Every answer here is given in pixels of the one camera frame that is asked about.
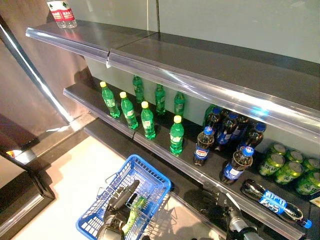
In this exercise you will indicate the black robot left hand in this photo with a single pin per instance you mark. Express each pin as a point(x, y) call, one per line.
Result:
point(120, 202)

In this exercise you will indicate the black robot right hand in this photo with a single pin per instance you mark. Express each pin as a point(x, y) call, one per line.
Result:
point(217, 203)

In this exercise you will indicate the blue plastic shopping basket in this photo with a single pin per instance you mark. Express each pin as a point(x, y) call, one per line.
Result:
point(150, 172)

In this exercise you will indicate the black shelf board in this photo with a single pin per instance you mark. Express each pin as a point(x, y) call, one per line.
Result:
point(87, 92)
point(215, 172)
point(87, 32)
point(225, 67)

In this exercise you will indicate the Pepsi cola bottle lying flat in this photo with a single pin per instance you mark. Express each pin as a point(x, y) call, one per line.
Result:
point(272, 200)

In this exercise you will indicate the black base shelf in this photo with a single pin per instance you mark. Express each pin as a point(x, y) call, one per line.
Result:
point(112, 140)

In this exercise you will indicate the chrome floor plinth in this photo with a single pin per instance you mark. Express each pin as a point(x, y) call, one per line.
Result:
point(62, 135)

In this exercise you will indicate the black glossy cabinet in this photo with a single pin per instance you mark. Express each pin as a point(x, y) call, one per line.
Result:
point(22, 200)

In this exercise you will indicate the yellow biscuit box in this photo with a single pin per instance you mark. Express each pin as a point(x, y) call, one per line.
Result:
point(315, 200)

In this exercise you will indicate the yellow warning sticker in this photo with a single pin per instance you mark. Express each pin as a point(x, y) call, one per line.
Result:
point(10, 153)

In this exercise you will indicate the chrome pillar trim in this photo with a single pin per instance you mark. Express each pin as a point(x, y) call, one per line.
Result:
point(32, 70)

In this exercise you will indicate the water bottle red label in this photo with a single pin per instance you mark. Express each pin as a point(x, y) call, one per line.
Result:
point(57, 13)
point(70, 15)

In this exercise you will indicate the clear plastic price rail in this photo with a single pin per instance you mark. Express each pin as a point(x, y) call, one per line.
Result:
point(67, 45)
point(190, 172)
point(100, 113)
point(200, 87)

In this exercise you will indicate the slotted shelf upright post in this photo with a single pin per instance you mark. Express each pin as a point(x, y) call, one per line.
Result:
point(157, 15)

